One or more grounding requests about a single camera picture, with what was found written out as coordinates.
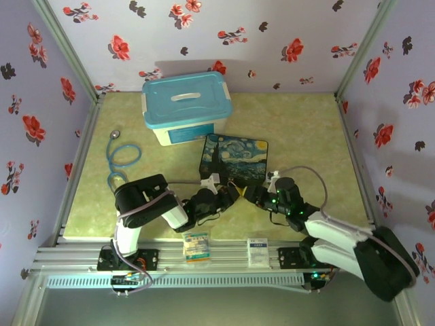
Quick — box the starry night print tin box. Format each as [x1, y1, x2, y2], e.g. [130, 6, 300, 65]
[197, 132, 271, 188]

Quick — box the clear packet with green print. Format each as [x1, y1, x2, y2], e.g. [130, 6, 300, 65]
[181, 231, 212, 264]

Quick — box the white packet with blue label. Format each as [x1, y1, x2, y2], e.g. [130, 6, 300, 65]
[246, 237, 271, 268]

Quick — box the blue lidded plastic storage box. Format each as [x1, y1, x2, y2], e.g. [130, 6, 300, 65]
[141, 71, 235, 147]

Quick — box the blue tube stethoscope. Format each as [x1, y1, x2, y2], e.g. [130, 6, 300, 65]
[106, 128, 143, 188]

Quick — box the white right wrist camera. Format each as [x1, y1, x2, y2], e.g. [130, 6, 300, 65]
[266, 169, 283, 194]

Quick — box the grey left arm cable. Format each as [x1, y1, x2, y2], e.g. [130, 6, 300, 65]
[109, 179, 209, 297]

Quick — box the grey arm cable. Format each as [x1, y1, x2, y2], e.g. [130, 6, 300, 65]
[273, 164, 420, 287]
[109, 179, 209, 297]

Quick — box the grey right arm cable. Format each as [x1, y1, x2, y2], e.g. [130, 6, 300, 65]
[273, 164, 420, 287]

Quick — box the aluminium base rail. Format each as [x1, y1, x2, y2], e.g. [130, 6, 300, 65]
[29, 236, 406, 273]

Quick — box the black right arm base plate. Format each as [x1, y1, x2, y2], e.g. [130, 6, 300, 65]
[277, 247, 341, 270]

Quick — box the white slotted cable duct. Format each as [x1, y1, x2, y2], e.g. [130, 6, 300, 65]
[45, 272, 305, 290]

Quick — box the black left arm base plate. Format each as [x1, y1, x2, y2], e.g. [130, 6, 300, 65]
[97, 248, 160, 272]

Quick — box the aluminium frame post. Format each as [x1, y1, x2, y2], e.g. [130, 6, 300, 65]
[334, 0, 399, 100]
[29, 0, 103, 105]

